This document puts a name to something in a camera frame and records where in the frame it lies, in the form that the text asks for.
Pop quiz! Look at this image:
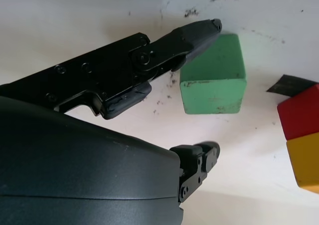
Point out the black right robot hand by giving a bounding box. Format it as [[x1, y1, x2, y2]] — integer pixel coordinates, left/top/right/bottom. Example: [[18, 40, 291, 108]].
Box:
[[0, 18, 223, 225]]

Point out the green wooden block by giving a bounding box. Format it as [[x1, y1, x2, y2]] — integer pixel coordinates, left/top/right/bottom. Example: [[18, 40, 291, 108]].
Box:
[[179, 33, 247, 115]]

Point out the yellow wooden block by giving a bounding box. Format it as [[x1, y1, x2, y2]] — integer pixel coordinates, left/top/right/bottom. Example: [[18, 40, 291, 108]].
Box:
[[286, 132, 319, 195]]

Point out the red wooden block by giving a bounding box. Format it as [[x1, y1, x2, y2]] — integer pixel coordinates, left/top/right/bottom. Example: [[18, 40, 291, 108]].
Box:
[[277, 83, 319, 141]]

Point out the black tape strip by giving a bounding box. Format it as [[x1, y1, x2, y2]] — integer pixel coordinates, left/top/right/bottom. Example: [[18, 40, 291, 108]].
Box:
[[266, 74, 315, 98]]

